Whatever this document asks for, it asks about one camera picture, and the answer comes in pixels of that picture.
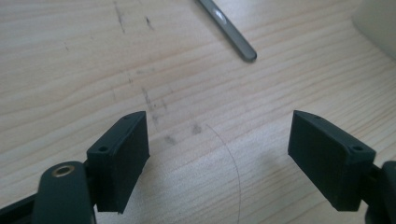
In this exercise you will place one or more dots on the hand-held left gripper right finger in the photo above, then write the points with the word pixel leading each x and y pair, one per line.
pixel 330 161

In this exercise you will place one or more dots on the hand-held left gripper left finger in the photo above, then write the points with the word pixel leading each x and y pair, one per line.
pixel 120 161

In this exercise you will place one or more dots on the thin hair strand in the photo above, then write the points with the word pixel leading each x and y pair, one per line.
pixel 234 161

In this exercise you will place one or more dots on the white container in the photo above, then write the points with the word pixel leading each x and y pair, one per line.
pixel 376 21

